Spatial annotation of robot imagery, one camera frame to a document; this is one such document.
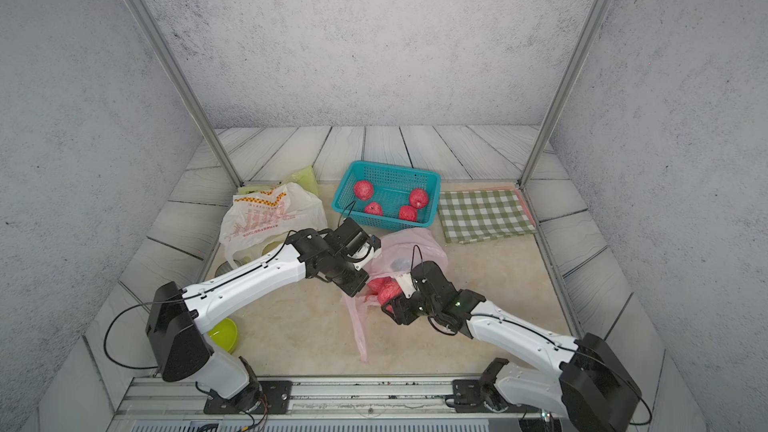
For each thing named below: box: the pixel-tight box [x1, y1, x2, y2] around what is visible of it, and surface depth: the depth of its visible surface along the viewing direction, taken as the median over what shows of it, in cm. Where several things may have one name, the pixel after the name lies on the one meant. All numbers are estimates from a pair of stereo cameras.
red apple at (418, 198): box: [410, 188, 429, 209], surface depth 111 cm
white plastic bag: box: [219, 182, 328, 269], surface depth 100 cm
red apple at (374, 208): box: [364, 202, 383, 216], surface depth 107 cm
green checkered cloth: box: [438, 189, 537, 244], surface depth 113 cm
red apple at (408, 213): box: [400, 205, 417, 222], surface depth 106 cm
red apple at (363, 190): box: [354, 180, 373, 201], surface depth 113 cm
